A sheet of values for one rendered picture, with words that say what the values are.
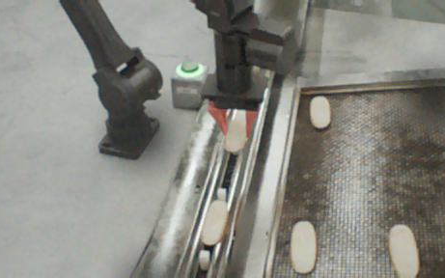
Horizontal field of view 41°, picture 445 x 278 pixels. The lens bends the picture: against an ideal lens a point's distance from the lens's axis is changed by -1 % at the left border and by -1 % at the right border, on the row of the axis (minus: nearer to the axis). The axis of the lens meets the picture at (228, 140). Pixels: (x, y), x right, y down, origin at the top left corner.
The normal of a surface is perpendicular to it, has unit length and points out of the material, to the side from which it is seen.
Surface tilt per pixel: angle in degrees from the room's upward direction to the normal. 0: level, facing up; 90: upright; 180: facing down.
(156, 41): 0
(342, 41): 0
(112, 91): 90
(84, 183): 0
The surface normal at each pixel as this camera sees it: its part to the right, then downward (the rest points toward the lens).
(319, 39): -0.02, -0.78
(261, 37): -0.52, 0.54
